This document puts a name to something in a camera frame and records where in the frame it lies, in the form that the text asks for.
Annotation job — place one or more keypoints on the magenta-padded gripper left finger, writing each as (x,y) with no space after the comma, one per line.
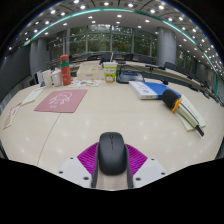
(71,170)

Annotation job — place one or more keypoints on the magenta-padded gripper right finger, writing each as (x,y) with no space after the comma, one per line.
(150,170)

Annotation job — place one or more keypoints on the black computer mouse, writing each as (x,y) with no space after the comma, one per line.
(112,155)

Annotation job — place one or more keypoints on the pink mouse pad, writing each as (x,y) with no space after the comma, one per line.
(61,100)

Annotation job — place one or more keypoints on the pale notebook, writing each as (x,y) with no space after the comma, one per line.
(196,111)

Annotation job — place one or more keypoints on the blue and white book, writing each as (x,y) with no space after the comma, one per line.
(146,90)

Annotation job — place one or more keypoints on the white lidded mug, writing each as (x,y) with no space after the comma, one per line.
(57,78)

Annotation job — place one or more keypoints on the stack of white paper cups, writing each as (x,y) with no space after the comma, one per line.
(47,79)

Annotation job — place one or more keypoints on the black bag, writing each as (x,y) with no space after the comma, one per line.
(128,77)

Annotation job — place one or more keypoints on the red bottle with green band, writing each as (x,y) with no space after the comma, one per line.
(65,73)

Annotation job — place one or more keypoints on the beige cardboard box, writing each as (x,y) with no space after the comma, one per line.
(90,71)

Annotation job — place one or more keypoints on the green printed paper cup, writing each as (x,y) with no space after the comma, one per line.
(110,73)

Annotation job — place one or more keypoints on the dark office chairs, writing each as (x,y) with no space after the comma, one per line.
(170,65)

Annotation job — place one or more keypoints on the ceiling lights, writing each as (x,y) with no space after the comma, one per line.
(119,15)

